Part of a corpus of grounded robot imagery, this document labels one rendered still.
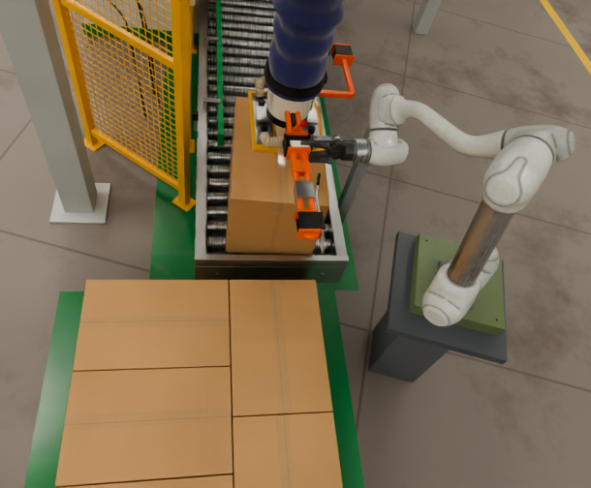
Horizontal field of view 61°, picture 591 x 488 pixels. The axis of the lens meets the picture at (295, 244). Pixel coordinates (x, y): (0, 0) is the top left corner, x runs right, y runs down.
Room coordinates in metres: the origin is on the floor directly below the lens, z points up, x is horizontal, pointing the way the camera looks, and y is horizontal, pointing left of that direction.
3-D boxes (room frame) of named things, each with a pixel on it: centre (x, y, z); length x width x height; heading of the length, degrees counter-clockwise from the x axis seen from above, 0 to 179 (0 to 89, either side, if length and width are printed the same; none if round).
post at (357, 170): (1.92, -0.21, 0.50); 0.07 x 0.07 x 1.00; 19
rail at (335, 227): (2.42, 0.15, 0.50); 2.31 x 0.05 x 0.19; 19
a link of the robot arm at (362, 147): (1.38, -0.13, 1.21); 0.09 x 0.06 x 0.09; 20
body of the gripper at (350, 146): (1.36, -0.06, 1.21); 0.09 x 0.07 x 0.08; 110
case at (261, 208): (1.54, 0.19, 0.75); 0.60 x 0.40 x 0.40; 16
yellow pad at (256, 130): (1.52, 0.27, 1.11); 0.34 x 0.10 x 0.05; 20
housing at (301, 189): (1.11, 0.02, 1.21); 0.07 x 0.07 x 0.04; 20
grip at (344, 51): (1.92, 0.04, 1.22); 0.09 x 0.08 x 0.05; 110
